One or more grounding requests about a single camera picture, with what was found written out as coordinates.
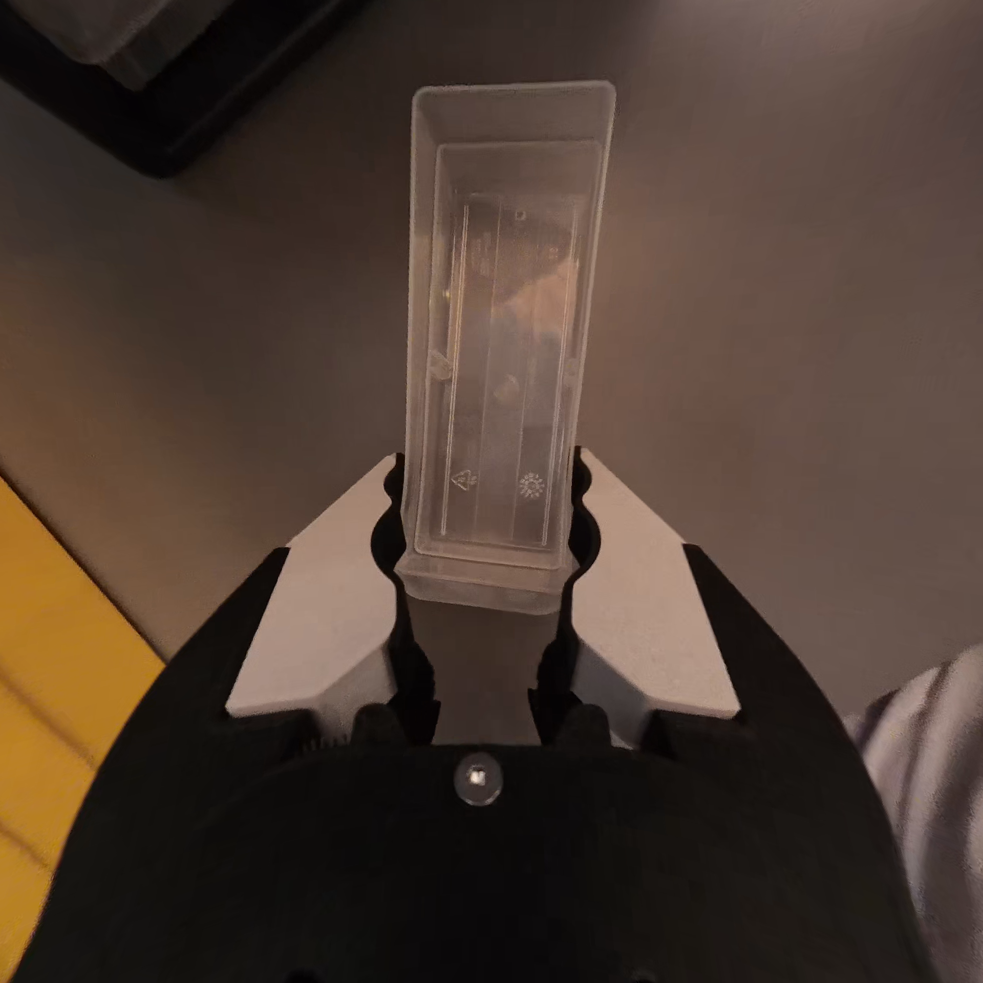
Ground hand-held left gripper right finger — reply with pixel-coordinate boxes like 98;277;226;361
530;447;744;746

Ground yellow plastic bin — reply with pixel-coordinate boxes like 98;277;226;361
0;475;166;877

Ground clear plastic drawer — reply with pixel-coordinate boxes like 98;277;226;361
405;80;617;615

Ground black drawer cabinet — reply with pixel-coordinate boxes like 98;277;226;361
0;0;370;179

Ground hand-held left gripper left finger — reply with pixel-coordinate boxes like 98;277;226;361
225;453;442;742

